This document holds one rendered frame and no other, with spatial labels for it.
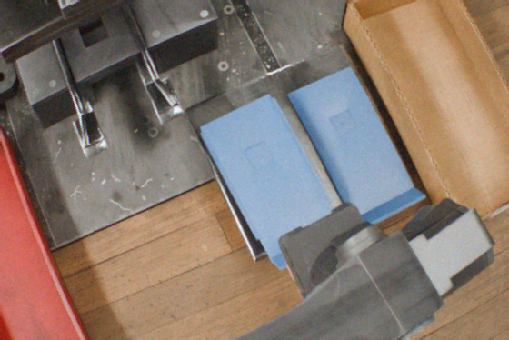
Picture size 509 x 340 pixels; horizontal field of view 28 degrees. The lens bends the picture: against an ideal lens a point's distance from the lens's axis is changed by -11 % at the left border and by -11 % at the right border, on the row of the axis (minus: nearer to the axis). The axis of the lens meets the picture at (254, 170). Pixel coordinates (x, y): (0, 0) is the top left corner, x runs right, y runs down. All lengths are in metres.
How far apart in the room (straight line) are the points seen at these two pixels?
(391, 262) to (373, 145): 0.35
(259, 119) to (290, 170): 0.05
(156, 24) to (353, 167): 0.23
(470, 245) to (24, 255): 0.48
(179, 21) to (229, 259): 0.23
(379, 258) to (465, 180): 0.39
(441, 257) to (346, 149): 0.30
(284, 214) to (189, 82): 0.18
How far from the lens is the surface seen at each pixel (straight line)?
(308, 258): 0.90
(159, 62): 1.09
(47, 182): 1.10
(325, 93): 1.09
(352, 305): 0.70
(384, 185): 1.07
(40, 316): 1.07
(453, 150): 1.11
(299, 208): 1.02
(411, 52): 1.14
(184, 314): 1.06
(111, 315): 1.07
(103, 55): 1.04
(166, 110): 1.02
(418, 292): 0.74
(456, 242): 0.81
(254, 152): 1.03
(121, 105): 1.11
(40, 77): 1.05
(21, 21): 0.90
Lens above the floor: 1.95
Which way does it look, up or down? 75 degrees down
